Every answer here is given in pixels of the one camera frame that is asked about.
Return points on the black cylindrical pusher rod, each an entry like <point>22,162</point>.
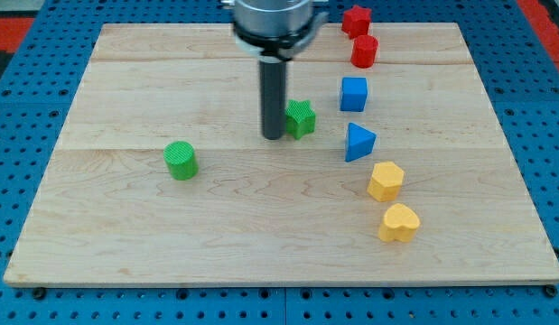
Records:
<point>272,81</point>

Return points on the green star block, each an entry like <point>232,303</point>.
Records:
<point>300,118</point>

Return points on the blue cube block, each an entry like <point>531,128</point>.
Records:
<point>353,94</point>

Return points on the red star block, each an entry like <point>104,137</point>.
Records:
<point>356,21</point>

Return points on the red cylinder block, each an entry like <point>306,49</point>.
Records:
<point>364,51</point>

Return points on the blue triangle block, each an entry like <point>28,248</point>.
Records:
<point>359,142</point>

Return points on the green cylinder block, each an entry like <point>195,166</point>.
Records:
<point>180,160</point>

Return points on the light wooden board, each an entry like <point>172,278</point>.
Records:
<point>287,212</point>

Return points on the yellow hexagon block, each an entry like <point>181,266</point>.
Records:
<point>385,181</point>

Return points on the yellow heart block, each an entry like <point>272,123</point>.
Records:
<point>399,223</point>

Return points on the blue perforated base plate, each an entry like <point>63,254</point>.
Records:
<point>40,81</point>

